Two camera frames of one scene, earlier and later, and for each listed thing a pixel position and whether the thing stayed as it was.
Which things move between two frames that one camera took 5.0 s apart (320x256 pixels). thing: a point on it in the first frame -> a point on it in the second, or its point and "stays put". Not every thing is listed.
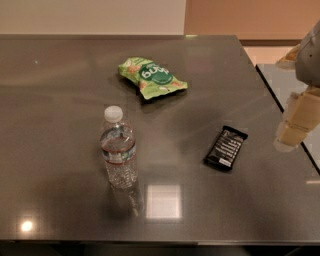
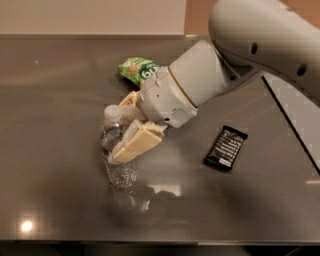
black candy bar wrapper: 225,148 stays put
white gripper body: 310,60 -> 164,97
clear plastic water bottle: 118,148 stays put
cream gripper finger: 302,114 -> 138,137
